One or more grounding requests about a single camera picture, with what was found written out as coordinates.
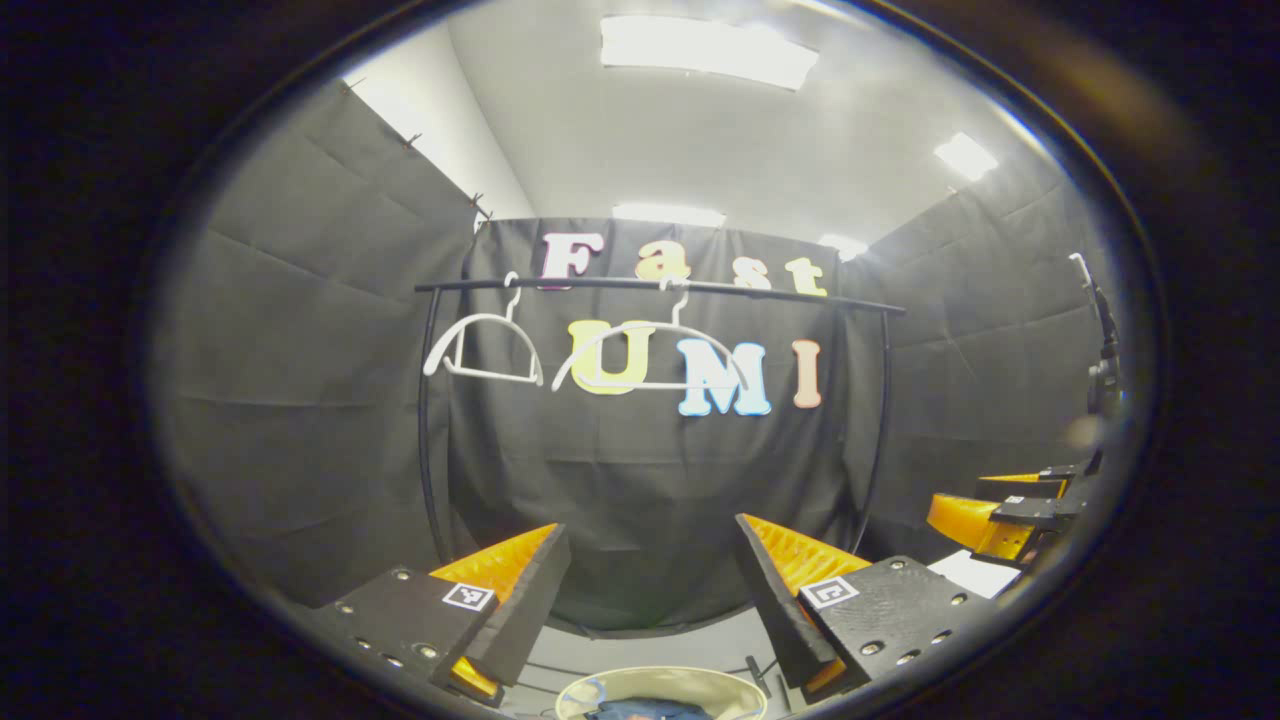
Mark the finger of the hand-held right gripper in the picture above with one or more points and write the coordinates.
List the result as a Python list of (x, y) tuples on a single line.
[(1020, 485), (975, 525)]

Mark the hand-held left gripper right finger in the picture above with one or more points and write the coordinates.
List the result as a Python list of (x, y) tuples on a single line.
[(785, 610)]

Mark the black clothes rack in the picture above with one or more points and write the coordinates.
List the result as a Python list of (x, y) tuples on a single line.
[(600, 284)]

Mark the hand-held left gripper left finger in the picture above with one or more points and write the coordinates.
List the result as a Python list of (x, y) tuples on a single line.
[(520, 610)]

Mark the white plastic hanger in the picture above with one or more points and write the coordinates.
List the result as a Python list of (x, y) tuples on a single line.
[(480, 317), (650, 323)]

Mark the small ceiling light panel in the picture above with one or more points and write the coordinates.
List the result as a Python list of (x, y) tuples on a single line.
[(843, 246), (966, 157)]

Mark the large ceiling light panel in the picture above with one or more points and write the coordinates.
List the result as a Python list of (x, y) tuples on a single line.
[(705, 50)]

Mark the beige laundry hamper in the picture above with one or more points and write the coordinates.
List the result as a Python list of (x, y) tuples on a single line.
[(700, 682)]

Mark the long ceiling light strip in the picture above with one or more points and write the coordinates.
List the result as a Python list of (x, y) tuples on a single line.
[(668, 215)]

